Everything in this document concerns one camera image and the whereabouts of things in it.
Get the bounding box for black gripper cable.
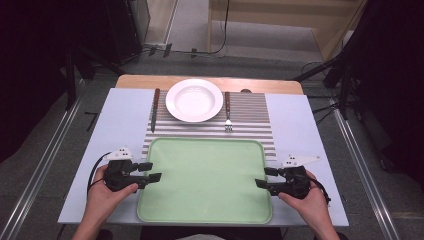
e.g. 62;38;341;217
309;177;332;205
86;151;113;198

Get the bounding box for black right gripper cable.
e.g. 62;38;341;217
309;177;332;205

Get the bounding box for wooden-handled knife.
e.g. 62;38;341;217
150;87;161;134

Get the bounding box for black metal stand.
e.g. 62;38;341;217
63;46;125;112

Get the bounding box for light wooden shelf frame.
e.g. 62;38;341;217
207;0;368;63

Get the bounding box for black cable plugs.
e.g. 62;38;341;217
147;42;198;60

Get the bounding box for dark curtain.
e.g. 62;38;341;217
0;0;76;163
348;0;424;188

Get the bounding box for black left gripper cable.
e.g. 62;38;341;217
86;151;113;198

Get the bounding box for metal floor rail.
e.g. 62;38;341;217
332;99;401;240
0;96;84;240

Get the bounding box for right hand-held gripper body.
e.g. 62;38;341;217
266;154;322;200

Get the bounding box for black hanging cable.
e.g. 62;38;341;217
211;0;232;56

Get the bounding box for wooden-handled fork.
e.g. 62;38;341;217
223;91;234;133

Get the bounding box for person's left hand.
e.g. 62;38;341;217
87;164;140;218

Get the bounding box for striped woven placemat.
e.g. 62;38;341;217
140;89;278;162

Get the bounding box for black cabinet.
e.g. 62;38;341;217
103;0;151;66

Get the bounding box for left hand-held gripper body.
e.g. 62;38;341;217
103;146;149;193

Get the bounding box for white deep plate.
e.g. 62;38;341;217
165;78;224;124

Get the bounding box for person's right hand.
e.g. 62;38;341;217
278;169;329;231

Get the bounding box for light green tray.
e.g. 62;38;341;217
136;137;273;225

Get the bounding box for black tripod stand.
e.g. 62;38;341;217
293;54;356;121

